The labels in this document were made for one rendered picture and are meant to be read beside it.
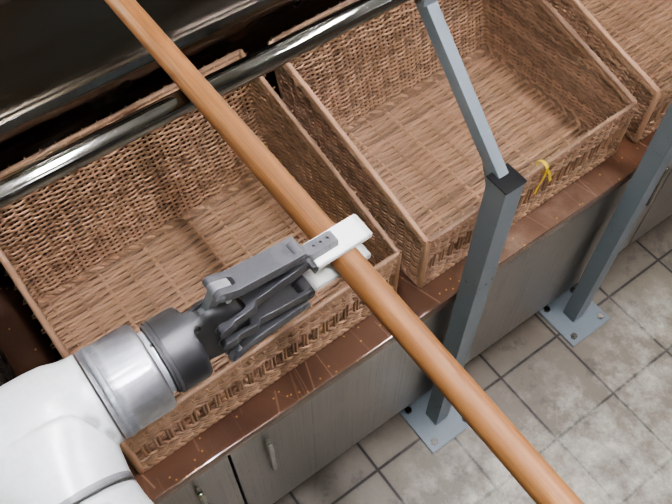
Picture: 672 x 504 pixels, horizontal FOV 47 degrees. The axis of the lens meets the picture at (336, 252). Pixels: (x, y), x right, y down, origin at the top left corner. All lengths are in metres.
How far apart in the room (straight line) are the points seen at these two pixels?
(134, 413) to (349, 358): 0.75
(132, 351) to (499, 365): 1.48
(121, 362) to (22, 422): 0.09
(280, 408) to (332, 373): 0.11
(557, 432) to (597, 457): 0.11
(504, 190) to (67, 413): 0.71
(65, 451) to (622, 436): 1.61
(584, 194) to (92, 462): 1.22
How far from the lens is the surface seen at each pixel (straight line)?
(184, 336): 0.70
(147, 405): 0.70
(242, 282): 0.70
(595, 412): 2.09
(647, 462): 2.08
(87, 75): 1.35
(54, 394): 0.69
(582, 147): 1.59
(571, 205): 1.64
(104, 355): 0.70
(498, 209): 1.19
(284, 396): 1.37
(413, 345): 0.72
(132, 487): 0.69
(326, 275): 0.78
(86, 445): 0.68
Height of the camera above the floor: 1.85
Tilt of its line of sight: 57 degrees down
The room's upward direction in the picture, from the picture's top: straight up
